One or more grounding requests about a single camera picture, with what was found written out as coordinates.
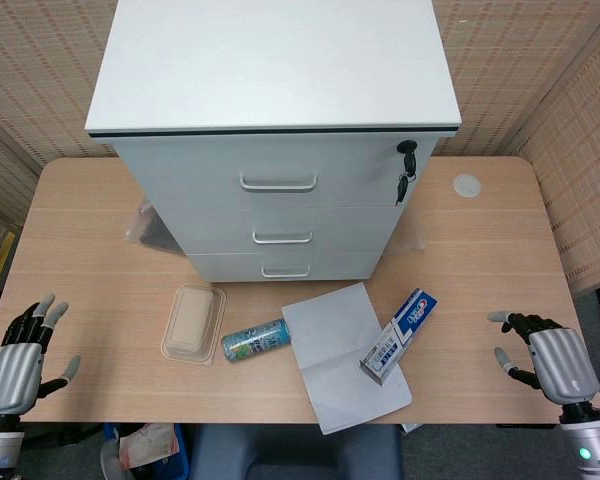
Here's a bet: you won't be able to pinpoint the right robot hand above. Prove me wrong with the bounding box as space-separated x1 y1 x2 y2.
486 310 600 405

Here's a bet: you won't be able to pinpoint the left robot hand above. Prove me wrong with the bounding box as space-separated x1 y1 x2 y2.
0 293 82 417

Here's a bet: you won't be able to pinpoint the black cabinet keys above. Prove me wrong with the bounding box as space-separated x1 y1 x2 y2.
393 140 418 207

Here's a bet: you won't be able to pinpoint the white drawer cabinet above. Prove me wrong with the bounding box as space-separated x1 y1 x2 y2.
84 0 463 283

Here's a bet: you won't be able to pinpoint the red white crumpled bag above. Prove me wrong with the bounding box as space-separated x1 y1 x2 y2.
117 423 179 472

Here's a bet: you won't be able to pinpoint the blue white toothpaste box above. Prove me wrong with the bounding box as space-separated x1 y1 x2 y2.
358 287 439 386

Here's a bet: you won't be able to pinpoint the blue storage bin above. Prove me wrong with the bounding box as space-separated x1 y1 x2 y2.
102 422 191 480

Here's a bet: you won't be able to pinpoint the beige lidded food container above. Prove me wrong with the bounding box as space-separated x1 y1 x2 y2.
160 283 228 368

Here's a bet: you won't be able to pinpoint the clear plastic bag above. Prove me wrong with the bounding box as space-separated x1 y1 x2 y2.
124 195 182 255

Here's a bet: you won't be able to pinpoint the grey cloth sheet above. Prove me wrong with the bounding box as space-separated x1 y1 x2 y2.
280 281 414 436

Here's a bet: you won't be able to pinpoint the blue green drink can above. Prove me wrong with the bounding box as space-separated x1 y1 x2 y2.
220 318 292 364

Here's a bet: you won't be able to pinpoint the dark blue chair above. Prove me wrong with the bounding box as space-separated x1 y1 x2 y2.
191 423 404 480

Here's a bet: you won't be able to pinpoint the round grey cable grommet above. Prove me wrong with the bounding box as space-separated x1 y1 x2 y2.
452 173 483 199

